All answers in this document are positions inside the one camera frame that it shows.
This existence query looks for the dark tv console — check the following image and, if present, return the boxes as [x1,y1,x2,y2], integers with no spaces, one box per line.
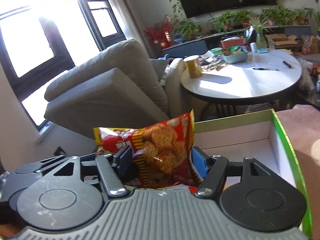
[163,25,312,58]

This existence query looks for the glass vase with plant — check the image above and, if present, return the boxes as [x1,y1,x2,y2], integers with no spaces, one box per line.
[249,17,268,49]

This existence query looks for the light blue snack bowl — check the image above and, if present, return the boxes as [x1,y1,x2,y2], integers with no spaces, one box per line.
[222,46,248,64]

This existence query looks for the black marker pen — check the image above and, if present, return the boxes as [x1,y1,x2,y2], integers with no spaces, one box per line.
[283,61,292,68]

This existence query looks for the yellow canister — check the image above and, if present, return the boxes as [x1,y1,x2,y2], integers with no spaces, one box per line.
[183,55,202,79]

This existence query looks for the white round coffee table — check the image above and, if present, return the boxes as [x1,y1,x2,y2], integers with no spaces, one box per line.
[181,49,302,106]

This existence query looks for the beige sofa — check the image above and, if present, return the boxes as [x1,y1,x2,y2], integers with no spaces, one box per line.
[44,40,191,138]

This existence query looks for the cardboard box on console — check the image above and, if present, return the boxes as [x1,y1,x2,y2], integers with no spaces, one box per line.
[265,34,299,49]

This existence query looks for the wall power socket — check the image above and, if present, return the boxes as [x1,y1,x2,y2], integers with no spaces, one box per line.
[53,146,66,156]

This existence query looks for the red yellow snack bag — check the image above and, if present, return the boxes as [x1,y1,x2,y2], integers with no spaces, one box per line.
[93,111,200,189]

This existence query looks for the pink polka dot tablecloth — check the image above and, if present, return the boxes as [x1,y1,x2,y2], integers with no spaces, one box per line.
[277,105,319,239]

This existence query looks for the green cardboard box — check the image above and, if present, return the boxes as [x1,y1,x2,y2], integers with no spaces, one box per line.
[194,108,314,238]

